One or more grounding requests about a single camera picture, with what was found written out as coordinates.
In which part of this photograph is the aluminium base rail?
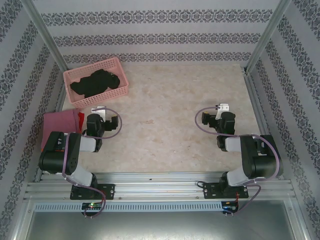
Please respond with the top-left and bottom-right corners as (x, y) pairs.
(23, 172), (297, 201)

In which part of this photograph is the circuit board with green light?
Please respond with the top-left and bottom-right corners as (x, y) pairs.
(81, 202), (105, 213)

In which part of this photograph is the grey metal shelf panel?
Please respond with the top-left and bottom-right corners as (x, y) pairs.
(24, 211), (308, 240)

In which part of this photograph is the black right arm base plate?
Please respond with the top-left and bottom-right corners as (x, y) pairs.
(202, 181), (250, 200)

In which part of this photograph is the aluminium frame post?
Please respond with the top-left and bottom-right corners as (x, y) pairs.
(21, 0), (68, 73)
(246, 0), (293, 73)

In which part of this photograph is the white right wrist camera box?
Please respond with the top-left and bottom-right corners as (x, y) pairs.
(215, 102), (230, 120)

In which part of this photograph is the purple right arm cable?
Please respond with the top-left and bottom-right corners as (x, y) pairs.
(194, 106), (281, 216)

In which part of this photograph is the pink plastic basket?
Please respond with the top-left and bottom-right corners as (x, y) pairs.
(62, 56), (130, 110)

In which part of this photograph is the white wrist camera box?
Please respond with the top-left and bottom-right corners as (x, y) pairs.
(91, 106), (107, 123)
(215, 102), (230, 120)

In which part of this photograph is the black printed t-shirt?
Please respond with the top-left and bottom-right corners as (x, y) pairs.
(69, 68), (121, 100)

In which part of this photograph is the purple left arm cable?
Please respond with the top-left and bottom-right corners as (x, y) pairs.
(62, 106), (123, 218)

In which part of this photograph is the pink folded t-shirt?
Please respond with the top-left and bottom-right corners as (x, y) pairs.
(41, 108), (82, 151)

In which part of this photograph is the red folded t-shirt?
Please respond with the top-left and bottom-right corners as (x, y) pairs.
(77, 111), (85, 133)

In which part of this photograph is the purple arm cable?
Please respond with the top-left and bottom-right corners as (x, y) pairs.
(194, 106), (281, 216)
(62, 106), (123, 218)

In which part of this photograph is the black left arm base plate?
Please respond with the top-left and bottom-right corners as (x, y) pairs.
(69, 183), (116, 201)

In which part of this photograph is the grey slotted cable duct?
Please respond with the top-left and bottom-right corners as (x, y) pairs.
(33, 202), (238, 213)

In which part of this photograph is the aluminium side rail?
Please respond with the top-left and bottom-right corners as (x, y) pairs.
(243, 69), (285, 181)

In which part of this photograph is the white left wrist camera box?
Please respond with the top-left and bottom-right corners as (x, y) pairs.
(91, 106), (107, 123)

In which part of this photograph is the circuit board with blue light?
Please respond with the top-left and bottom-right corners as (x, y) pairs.
(221, 201), (240, 213)

